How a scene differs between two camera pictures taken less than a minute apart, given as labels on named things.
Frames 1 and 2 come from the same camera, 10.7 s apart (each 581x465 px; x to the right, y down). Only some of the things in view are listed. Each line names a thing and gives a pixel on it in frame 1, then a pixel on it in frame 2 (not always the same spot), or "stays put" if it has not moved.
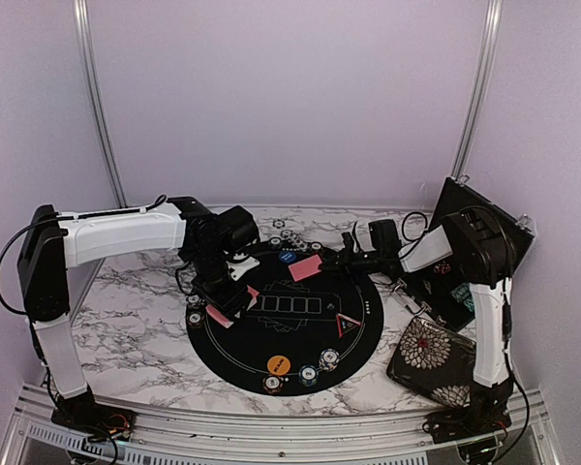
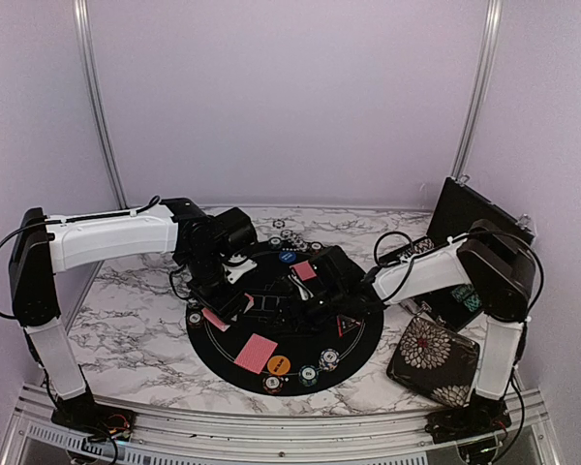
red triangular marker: [345, 324] stays put
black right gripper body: [360, 263] -> [333, 304]
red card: [305, 267] stays put
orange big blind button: [279, 365] stays put
